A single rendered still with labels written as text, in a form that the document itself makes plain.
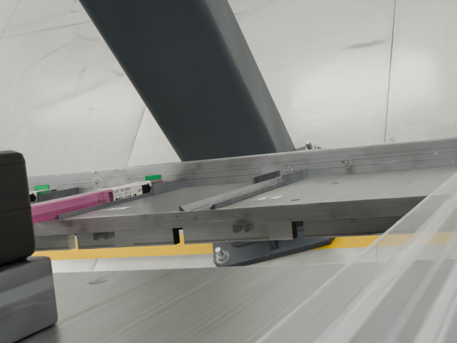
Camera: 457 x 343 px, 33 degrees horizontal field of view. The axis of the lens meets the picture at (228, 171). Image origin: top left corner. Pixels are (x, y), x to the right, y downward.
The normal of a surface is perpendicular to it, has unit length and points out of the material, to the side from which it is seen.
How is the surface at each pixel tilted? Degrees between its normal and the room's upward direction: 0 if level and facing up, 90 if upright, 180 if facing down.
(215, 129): 90
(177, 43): 90
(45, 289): 90
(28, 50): 0
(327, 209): 43
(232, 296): 48
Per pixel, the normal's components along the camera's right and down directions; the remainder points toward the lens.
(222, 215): -0.37, 0.09
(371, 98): -0.35, -0.61
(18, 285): 0.92, -0.08
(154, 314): -0.11, -0.99
